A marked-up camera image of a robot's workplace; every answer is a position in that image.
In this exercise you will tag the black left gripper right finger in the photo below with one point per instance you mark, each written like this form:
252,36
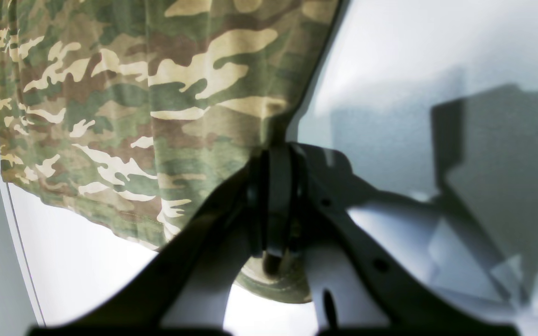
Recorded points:
358,287

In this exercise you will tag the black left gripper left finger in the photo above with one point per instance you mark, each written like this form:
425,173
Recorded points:
184,290

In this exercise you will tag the camouflage T-shirt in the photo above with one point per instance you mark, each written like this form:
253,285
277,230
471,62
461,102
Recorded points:
131,112

